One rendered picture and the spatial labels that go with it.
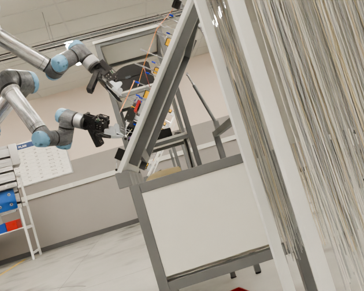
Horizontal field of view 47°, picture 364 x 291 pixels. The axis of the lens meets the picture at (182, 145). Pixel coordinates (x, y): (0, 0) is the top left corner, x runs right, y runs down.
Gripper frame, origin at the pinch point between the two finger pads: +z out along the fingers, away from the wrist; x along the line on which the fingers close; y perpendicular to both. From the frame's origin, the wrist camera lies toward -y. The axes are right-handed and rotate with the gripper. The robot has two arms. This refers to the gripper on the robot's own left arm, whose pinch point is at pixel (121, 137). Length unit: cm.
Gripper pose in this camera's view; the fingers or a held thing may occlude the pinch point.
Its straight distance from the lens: 195.9
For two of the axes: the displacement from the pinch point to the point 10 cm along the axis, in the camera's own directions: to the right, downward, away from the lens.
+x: 4.0, -3.9, 8.3
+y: 1.0, -8.8, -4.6
